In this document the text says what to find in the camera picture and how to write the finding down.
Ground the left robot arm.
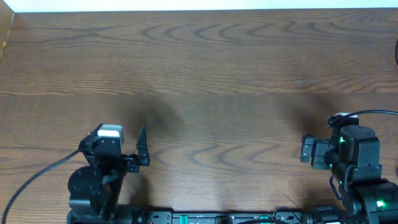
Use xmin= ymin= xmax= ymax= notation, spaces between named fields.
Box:
xmin=67 ymin=124 xmax=150 ymax=223

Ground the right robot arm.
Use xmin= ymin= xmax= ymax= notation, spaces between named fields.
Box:
xmin=300 ymin=125 xmax=397 ymax=223

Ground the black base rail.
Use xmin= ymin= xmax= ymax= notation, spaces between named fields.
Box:
xmin=67 ymin=210 xmax=315 ymax=224

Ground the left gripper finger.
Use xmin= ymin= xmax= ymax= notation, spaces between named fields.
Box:
xmin=81 ymin=123 xmax=103 ymax=146
xmin=136 ymin=126 xmax=150 ymax=166

